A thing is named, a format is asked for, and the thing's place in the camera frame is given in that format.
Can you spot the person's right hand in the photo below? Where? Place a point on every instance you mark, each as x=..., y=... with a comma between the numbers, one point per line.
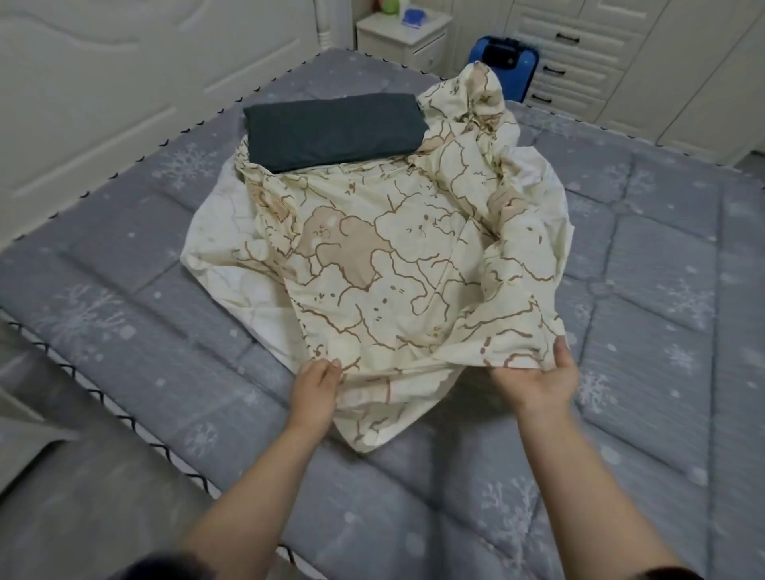
x=547, y=385

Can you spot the person's left hand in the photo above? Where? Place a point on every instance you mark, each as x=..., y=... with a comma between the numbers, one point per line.
x=312, y=397

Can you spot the person's right thumb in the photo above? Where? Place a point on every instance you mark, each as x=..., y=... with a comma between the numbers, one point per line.
x=562, y=354

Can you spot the person's left thumb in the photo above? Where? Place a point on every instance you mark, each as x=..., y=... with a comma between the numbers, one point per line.
x=334, y=370

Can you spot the cream bear print duvet cover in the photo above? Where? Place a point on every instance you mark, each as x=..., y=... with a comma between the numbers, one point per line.
x=394, y=257

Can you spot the person's right forearm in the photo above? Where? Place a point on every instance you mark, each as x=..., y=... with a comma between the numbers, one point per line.
x=589, y=490

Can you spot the person's left forearm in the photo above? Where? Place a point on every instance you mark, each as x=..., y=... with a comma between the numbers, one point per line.
x=263, y=496

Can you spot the grey snowflake quilted mattress pad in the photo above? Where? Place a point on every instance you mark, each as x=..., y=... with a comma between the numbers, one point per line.
x=657, y=310

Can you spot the dark grey folded cloth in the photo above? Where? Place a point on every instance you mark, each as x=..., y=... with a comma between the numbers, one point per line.
x=332, y=128

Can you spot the blue suitcase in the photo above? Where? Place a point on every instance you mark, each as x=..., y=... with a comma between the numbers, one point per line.
x=526, y=66

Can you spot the white wardrobe with drawers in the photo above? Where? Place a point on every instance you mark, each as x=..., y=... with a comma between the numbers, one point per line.
x=669, y=66

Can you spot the white nightstand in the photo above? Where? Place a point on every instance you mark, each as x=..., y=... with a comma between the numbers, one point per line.
x=418, y=45

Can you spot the white wooden headboard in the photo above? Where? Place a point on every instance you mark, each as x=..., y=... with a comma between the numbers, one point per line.
x=119, y=89

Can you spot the blue small box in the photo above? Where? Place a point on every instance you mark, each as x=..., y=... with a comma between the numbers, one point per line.
x=413, y=18

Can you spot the green round object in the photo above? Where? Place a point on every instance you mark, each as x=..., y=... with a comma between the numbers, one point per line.
x=391, y=6

